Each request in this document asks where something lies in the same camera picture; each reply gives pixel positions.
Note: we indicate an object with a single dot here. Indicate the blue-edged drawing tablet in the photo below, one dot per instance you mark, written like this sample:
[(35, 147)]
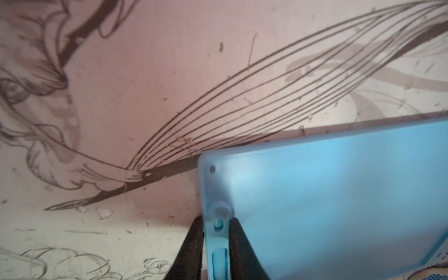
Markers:
[(367, 204)]

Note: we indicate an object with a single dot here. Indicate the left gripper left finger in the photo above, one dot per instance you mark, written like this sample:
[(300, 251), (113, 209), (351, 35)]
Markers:
[(188, 262)]

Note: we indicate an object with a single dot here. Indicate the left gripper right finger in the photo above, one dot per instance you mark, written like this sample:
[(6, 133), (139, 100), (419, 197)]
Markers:
[(244, 264)]

